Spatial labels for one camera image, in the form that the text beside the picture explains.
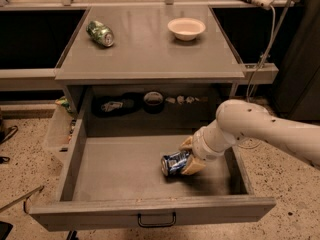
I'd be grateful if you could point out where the grey counter cabinet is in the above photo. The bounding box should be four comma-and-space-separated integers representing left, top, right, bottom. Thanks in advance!
56, 4, 244, 107

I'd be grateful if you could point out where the white paper bowl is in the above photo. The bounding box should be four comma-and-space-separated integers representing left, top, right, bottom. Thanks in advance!
167, 18, 206, 41

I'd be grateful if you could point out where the green soda can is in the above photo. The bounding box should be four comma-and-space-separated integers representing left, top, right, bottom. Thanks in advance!
86, 21, 114, 47

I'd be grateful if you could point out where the black tape roll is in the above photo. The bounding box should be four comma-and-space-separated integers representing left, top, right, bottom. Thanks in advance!
143, 91, 164, 114

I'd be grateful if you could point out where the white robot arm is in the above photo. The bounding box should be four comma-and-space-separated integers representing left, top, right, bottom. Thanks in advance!
179, 99, 320, 175

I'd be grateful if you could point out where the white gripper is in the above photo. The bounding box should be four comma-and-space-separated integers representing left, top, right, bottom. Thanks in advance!
179, 127, 224, 175

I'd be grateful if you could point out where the black drawer handle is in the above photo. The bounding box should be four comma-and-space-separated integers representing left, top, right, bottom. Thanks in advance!
137, 212, 176, 228

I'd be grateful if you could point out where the blue pepsi can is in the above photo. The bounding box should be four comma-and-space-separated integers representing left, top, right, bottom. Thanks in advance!
161, 151, 191, 176

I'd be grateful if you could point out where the grey open drawer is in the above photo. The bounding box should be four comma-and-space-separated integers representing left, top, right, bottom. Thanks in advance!
30, 89, 275, 231

